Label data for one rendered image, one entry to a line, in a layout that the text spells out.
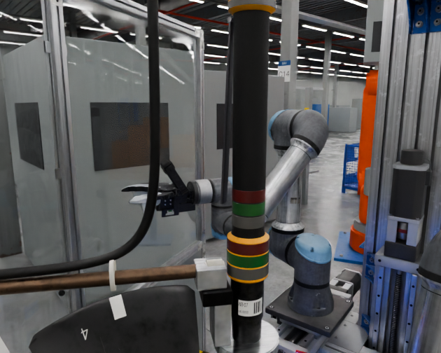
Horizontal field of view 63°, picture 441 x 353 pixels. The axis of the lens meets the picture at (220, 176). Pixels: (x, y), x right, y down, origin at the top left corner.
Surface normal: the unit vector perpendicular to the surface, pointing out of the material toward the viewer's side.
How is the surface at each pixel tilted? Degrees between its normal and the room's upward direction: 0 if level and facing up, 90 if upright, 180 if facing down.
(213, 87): 90
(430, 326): 78
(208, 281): 90
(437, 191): 90
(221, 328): 90
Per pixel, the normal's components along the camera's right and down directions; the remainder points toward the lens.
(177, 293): 0.31, -0.73
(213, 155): 0.65, 0.15
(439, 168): -0.61, 0.15
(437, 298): -0.73, -0.08
